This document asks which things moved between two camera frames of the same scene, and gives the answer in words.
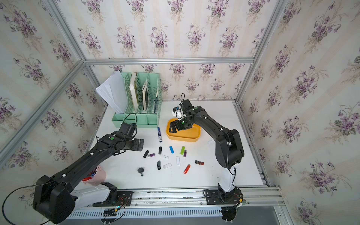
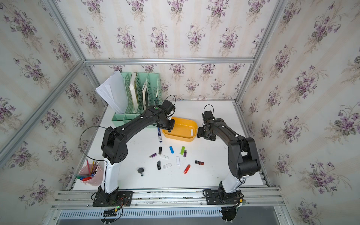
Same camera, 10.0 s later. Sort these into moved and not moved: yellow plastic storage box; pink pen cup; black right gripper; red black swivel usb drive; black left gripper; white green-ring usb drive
Moved: black left gripper; black right gripper
Not moved: yellow plastic storage box; white green-ring usb drive; red black swivel usb drive; pink pen cup
